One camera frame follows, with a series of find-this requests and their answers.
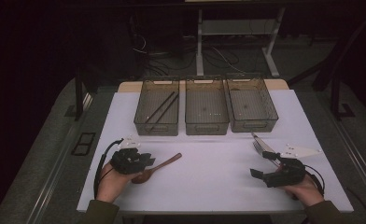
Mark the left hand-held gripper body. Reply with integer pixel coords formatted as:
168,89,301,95
110,134,148,175

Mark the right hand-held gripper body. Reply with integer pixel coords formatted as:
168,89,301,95
262,143,323,189

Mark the brown wooden spoon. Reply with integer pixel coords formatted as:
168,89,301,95
131,152,183,185

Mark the black chopstick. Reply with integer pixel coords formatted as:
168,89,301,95
148,93,180,133
145,91,176,124

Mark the translucent brown plastic basket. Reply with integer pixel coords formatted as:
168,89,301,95
225,73,280,133
134,76,181,137
184,76,231,136

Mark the person's right hand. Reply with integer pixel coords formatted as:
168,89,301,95
278,167,326,208

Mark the person's left hand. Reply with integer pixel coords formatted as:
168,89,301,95
95,162,139,204

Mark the white table board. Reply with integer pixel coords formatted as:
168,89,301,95
77,89,355,216

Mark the black metal stand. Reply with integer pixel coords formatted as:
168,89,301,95
286,8,366,122
73,66,94,122

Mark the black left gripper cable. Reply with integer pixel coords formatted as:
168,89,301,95
93,138,125,200

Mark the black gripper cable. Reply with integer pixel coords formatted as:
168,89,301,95
93,138,125,200
304,164,327,198

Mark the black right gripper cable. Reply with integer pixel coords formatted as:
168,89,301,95
304,164,327,198

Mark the black floor outlet frame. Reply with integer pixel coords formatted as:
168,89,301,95
71,132,97,157

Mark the metal floor rail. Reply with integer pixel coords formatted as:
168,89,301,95
25,92,94,224
315,91,366,202

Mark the dark floor cable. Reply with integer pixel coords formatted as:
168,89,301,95
345,186,366,224

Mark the bundle of floor cables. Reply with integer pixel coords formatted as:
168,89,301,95
130,32,249,77

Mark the white metal desk frame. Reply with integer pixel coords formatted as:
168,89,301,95
195,7,287,78

